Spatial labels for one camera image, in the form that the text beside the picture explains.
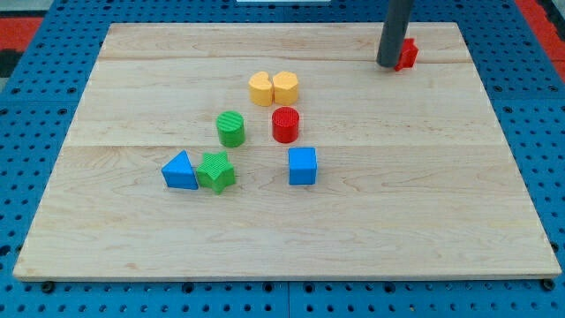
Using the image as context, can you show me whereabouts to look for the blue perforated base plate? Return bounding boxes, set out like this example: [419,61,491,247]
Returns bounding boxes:
[1,0,564,317]

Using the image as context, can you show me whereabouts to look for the light wooden board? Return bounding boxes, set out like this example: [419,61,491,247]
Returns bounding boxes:
[13,22,561,282]

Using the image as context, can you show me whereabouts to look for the red cylinder block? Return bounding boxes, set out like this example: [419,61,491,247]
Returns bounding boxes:
[271,107,300,143]

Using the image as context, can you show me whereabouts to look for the yellow hexagon block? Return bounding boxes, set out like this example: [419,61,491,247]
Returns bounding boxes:
[273,72,299,105]

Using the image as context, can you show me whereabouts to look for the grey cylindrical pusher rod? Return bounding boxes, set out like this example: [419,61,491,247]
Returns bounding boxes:
[376,0,414,68]

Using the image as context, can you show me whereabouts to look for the green cylinder block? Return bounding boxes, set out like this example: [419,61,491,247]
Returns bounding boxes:
[215,110,245,148]

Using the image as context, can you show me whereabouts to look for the green star block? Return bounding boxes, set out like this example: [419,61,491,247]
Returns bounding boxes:
[196,151,236,194]

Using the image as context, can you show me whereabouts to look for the blue cube block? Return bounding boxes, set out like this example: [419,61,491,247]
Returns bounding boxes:
[288,148,318,186]

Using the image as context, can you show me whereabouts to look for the yellow heart block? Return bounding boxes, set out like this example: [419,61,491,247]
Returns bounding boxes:
[248,71,274,107]

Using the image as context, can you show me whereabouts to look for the red star block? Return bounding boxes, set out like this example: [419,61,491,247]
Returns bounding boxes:
[394,38,418,72]

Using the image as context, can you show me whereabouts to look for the blue triangle block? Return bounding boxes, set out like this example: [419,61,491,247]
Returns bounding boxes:
[161,150,199,190]

